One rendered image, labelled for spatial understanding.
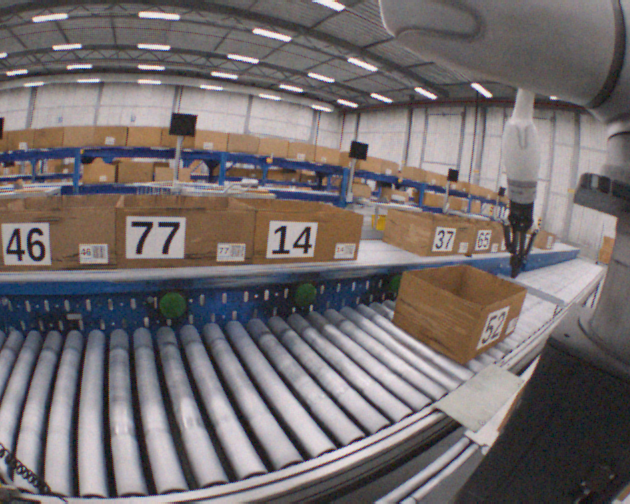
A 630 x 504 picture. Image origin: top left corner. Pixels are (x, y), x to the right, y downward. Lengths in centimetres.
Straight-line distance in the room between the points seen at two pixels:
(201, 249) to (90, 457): 60
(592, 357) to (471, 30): 27
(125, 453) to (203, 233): 58
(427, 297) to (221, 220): 60
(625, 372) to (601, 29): 26
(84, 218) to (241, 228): 44
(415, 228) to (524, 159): 76
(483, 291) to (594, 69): 106
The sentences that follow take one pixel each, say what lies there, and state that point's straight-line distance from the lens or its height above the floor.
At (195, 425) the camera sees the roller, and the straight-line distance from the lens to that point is 57.
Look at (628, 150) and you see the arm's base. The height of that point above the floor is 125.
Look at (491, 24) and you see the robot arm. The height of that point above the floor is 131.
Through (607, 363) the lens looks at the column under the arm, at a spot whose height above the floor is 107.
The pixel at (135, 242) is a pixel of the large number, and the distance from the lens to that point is 84.
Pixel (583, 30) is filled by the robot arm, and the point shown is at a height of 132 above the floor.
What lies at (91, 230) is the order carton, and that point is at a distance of 84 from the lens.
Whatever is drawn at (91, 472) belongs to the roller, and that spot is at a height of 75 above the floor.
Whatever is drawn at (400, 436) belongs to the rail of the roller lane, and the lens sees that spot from 61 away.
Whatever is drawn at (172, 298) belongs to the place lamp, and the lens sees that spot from 81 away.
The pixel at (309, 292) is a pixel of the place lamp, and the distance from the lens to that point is 94.
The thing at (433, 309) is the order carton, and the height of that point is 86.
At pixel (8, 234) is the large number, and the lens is 92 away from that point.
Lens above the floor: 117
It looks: 14 degrees down
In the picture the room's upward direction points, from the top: 8 degrees clockwise
